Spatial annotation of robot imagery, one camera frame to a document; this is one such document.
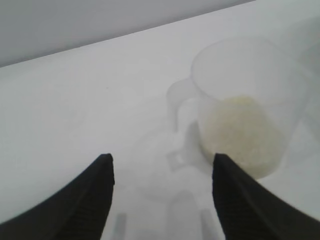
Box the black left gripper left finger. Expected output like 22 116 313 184
0 153 116 240

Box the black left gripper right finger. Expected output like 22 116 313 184
211 152 320 240

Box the white uncooked rice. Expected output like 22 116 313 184
203 95 284 179

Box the translucent plastic measuring cup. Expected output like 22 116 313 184
165 37 309 180

